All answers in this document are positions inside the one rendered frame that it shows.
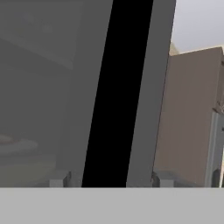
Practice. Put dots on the grey metal appliance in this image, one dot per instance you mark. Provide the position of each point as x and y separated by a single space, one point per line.
215 151

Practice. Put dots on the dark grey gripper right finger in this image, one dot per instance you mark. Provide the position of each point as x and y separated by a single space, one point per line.
156 180

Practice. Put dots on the brown cupboard run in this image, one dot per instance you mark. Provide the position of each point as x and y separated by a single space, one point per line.
189 116

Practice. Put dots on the grey glass microwave door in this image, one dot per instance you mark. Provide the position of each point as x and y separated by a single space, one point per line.
43 87

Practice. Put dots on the grey microwave oven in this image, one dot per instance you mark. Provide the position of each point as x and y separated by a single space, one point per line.
151 96

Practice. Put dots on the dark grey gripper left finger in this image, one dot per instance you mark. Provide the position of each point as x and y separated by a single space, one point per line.
67 180

